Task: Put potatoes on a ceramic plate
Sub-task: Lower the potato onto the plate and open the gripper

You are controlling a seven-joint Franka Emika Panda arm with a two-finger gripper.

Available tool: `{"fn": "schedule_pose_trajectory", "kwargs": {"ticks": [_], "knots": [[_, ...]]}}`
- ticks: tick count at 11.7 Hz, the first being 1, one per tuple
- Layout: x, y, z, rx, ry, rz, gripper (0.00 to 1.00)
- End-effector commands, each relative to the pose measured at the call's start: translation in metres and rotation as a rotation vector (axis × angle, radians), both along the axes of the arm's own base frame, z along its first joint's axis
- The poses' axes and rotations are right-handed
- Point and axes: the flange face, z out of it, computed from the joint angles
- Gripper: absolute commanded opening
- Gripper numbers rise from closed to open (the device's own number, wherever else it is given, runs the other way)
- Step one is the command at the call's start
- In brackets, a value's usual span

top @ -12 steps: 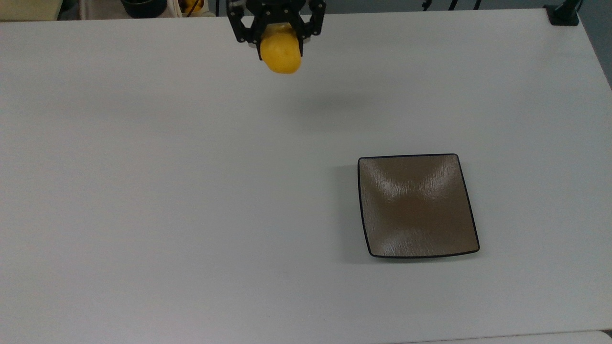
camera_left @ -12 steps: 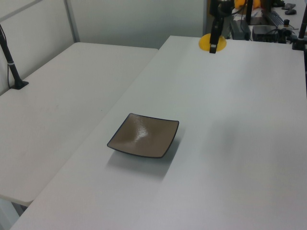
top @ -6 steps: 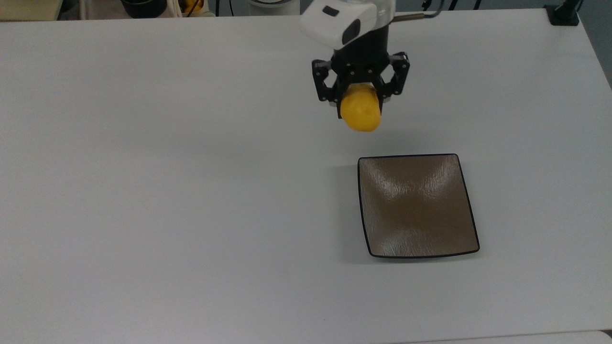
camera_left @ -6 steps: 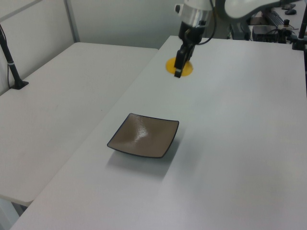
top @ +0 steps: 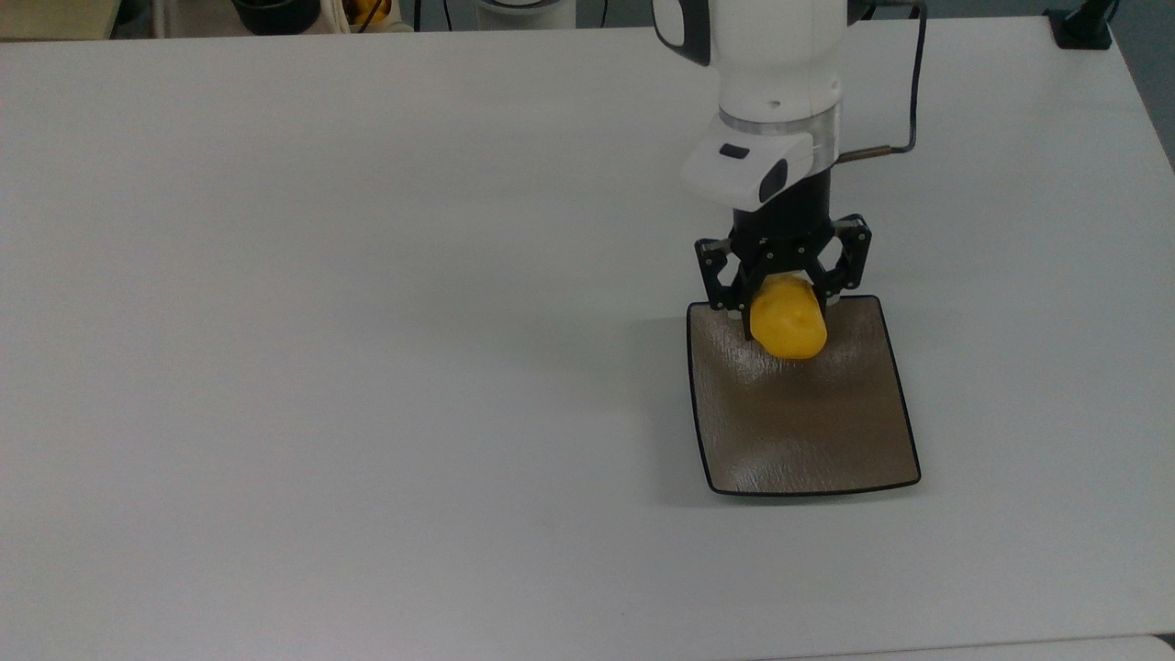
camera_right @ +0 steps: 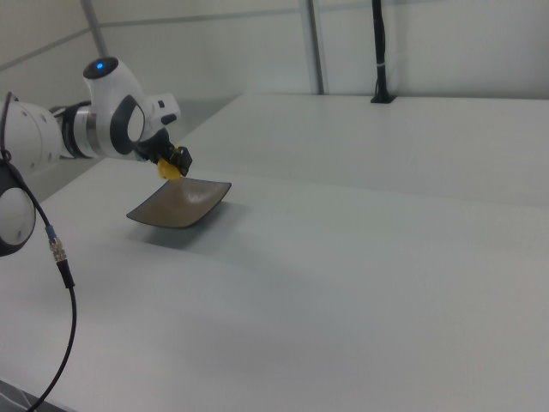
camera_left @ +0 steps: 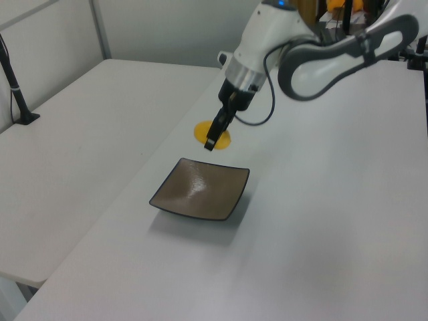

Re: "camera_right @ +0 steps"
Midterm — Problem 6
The square brown ceramic plate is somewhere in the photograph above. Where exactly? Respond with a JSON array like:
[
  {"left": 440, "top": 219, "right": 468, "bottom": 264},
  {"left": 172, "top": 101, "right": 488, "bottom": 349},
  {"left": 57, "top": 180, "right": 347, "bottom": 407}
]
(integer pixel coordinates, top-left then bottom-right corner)
[{"left": 125, "top": 176, "right": 233, "bottom": 230}]

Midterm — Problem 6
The black camera stand pole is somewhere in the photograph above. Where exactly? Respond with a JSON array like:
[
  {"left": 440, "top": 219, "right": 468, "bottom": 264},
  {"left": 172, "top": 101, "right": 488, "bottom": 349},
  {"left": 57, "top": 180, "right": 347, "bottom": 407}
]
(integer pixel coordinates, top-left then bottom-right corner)
[{"left": 370, "top": 0, "right": 398, "bottom": 105}]

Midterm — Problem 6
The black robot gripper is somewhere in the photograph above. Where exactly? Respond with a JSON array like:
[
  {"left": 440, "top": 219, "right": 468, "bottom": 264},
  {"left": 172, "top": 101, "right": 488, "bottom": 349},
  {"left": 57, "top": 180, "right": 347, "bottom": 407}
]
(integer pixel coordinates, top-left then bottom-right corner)
[{"left": 136, "top": 127, "right": 193, "bottom": 178}]

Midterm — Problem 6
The grey partition corner post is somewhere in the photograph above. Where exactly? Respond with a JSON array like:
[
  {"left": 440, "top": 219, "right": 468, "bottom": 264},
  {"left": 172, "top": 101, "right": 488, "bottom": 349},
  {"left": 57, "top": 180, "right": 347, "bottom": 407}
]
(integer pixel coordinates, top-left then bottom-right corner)
[{"left": 81, "top": 0, "right": 109, "bottom": 60}]

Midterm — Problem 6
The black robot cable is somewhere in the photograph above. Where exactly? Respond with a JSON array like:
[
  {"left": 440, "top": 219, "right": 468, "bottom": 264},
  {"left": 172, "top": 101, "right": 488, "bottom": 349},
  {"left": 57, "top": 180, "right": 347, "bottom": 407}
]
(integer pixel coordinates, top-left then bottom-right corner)
[{"left": 0, "top": 90, "right": 79, "bottom": 412}]

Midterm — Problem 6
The grey partition wall post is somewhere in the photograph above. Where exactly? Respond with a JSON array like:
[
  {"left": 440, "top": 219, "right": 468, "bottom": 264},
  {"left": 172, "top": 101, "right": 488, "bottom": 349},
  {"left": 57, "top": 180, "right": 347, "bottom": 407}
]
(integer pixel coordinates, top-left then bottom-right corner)
[{"left": 305, "top": 0, "right": 326, "bottom": 94}]

